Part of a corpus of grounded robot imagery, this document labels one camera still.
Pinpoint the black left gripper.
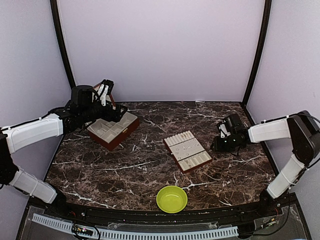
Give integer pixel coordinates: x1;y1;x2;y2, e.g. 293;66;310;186
80;98;128;124

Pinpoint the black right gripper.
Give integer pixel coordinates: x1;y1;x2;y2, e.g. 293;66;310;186
210;133;238;153

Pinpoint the brown ring earring tray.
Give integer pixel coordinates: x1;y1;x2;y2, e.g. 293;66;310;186
163;130;213;174

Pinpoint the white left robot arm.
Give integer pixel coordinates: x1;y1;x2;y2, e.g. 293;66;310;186
0;79;128;218

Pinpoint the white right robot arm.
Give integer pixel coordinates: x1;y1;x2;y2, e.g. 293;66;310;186
210;110;320;217

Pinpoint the brown wooden jewelry box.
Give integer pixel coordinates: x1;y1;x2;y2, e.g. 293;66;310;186
86;80;141;152

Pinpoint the green bowl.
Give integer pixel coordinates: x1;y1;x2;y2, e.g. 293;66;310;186
156;185;188;214

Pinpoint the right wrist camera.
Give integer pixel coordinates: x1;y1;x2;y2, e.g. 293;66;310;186
217;122;231;139

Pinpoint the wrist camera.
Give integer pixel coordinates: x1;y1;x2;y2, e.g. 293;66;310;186
217;122;231;139
97;79;116;108

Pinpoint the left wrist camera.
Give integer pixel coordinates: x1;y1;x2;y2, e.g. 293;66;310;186
97;79;116;108

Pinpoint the white slotted cable duct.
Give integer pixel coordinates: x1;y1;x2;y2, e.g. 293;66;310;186
31;213;239;240

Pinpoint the black right frame post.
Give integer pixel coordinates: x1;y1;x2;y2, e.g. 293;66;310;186
241;0;272;109

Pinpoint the black frame post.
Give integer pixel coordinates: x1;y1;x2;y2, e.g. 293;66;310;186
49;0;76;89
241;0;272;109

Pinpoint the black left frame post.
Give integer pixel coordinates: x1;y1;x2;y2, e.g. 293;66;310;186
49;0;76;89

